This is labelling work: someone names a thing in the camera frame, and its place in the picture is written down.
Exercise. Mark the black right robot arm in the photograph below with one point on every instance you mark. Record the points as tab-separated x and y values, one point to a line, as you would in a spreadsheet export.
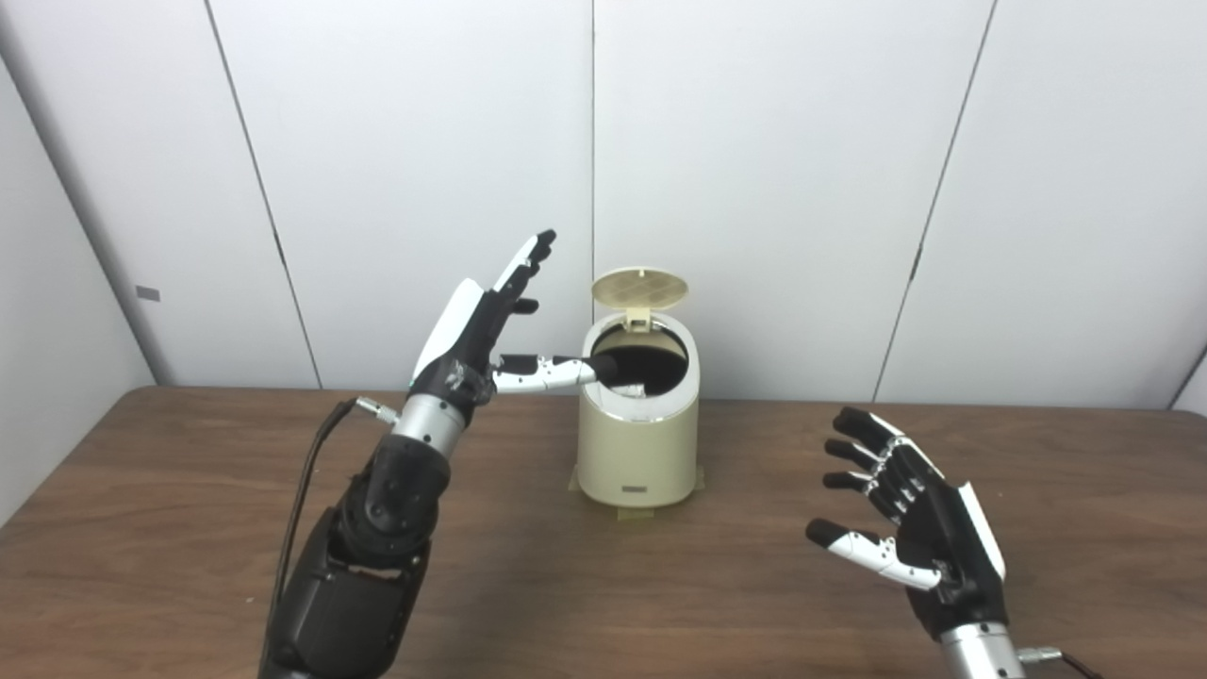
981	655

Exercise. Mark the cream-colored bin body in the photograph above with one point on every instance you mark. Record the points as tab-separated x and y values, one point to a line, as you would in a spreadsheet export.
636	453

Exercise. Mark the white green milk carton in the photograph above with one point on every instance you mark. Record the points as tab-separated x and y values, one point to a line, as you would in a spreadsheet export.
630	388

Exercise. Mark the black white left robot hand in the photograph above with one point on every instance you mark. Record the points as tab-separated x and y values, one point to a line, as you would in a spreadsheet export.
462	349

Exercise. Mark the grey wall tape mark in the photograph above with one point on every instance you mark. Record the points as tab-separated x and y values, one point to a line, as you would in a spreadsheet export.
148	293

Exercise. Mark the cream round bin lid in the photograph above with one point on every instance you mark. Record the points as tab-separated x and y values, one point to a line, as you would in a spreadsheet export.
641	286

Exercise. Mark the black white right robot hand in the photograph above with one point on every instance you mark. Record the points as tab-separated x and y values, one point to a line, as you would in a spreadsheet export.
948	547

